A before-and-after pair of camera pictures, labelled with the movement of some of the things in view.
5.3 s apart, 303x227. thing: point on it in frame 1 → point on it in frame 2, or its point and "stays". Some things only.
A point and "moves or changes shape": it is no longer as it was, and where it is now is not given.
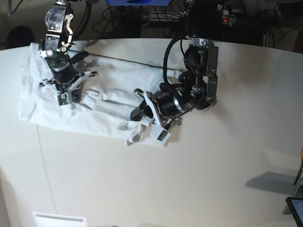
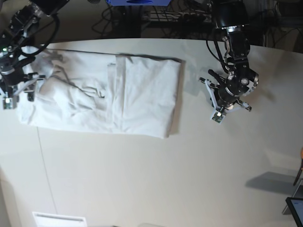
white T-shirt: [108, 100] moves or changes shape
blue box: [138, 3] stays
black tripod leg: [299, 173] stays
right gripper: [168, 102] → [225, 93]
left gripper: [64, 74] → [13, 77]
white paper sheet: [45, 220] stays
